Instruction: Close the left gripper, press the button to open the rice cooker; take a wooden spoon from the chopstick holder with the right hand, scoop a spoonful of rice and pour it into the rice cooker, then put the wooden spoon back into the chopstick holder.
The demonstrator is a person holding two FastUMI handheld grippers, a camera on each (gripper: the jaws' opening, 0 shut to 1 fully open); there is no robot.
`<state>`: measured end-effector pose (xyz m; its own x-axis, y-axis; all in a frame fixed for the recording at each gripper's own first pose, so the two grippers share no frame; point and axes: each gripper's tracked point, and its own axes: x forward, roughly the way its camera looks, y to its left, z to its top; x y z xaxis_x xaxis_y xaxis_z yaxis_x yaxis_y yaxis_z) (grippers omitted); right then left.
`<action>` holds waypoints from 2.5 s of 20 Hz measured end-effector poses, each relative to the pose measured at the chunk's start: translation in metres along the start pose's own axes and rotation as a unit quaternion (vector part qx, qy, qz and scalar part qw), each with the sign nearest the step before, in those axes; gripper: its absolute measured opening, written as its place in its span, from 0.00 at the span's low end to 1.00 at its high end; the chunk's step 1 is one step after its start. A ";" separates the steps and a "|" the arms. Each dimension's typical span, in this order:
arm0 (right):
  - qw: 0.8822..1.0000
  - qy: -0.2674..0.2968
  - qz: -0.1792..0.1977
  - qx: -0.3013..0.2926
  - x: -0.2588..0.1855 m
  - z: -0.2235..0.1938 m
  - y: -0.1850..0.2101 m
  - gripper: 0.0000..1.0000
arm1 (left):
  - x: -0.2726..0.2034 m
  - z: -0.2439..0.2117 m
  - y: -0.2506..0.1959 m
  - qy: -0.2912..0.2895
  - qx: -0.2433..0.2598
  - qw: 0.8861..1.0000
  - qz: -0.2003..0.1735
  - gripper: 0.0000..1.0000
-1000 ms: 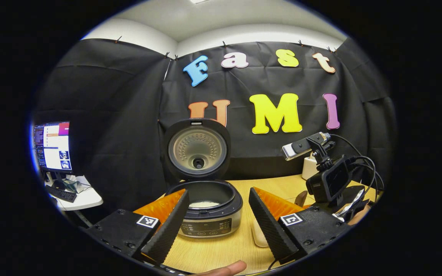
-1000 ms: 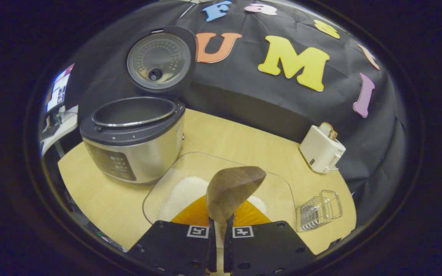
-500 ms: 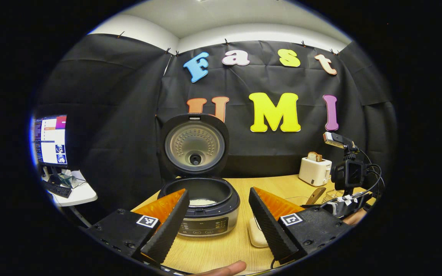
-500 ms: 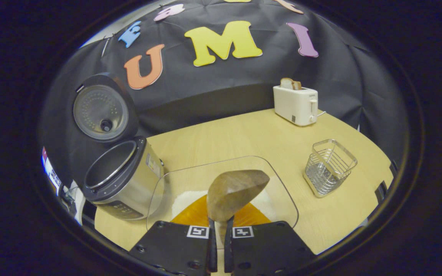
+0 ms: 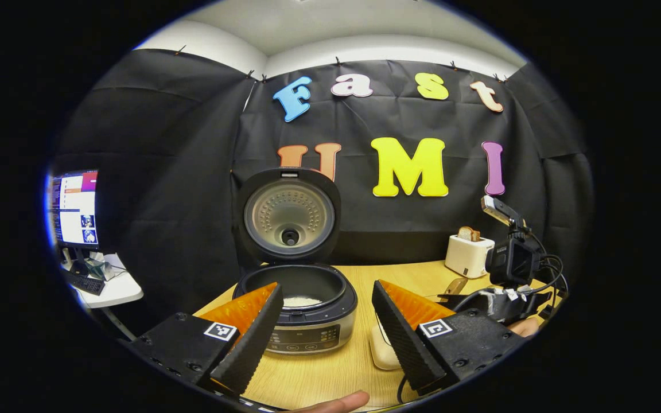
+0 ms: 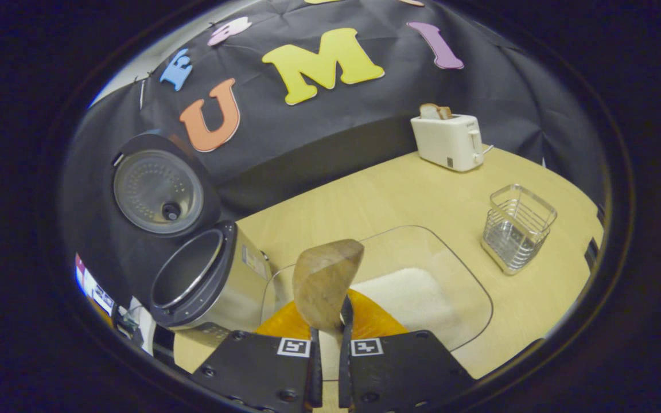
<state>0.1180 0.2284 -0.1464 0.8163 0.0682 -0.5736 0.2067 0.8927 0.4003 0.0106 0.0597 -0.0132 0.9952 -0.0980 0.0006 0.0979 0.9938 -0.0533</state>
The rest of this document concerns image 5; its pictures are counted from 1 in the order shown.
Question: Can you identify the crumpled plastic bag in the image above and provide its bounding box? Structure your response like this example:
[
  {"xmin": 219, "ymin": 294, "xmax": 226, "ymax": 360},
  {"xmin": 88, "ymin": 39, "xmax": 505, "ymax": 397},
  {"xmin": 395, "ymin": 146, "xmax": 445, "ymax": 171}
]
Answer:
[{"xmin": 69, "ymin": 255, "xmax": 116, "ymax": 282}]

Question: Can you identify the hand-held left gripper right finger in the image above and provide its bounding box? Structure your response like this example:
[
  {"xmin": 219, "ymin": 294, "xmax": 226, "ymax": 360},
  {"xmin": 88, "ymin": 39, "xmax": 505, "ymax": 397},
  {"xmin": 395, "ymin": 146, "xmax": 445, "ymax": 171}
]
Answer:
[{"xmin": 372, "ymin": 279, "xmax": 529, "ymax": 396}]

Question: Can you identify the black and silver rice cooker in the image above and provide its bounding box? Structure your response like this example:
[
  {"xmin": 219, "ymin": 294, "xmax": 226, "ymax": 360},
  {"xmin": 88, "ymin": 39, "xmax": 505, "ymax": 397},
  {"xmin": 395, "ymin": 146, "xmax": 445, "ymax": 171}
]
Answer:
[{"xmin": 231, "ymin": 167, "xmax": 359, "ymax": 355}]

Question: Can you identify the white toaster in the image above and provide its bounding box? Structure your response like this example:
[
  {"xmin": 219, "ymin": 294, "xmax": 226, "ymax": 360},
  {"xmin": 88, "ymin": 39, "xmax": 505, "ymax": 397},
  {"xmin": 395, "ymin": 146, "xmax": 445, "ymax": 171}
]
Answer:
[{"xmin": 444, "ymin": 233, "xmax": 496, "ymax": 279}]

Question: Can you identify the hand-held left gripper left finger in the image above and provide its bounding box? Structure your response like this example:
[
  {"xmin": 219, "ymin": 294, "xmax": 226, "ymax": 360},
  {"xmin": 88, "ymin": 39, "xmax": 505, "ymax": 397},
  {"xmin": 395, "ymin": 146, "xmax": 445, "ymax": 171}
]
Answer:
[{"xmin": 130, "ymin": 283, "xmax": 285, "ymax": 396}]

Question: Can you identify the clear container of rice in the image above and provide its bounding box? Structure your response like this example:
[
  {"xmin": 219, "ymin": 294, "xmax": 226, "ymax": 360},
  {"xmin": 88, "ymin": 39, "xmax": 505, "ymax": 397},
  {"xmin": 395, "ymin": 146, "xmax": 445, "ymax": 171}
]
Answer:
[{"xmin": 369, "ymin": 321, "xmax": 403, "ymax": 371}]

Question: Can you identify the black keyboard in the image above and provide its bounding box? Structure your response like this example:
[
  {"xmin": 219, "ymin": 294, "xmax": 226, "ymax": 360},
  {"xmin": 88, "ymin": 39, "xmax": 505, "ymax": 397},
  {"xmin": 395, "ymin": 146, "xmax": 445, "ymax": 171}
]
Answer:
[{"xmin": 61, "ymin": 268, "xmax": 106, "ymax": 297}]

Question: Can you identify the computer monitor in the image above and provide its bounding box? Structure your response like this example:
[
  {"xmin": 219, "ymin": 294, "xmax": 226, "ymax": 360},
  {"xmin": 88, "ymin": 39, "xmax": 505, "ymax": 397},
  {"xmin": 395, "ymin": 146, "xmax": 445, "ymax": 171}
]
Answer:
[{"xmin": 48, "ymin": 169, "xmax": 100, "ymax": 250}]

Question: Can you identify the white side table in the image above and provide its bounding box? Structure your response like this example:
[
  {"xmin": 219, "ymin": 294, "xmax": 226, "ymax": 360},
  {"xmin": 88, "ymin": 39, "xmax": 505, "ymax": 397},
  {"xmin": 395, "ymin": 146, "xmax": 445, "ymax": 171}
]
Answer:
[{"xmin": 61, "ymin": 252, "xmax": 145, "ymax": 339}]

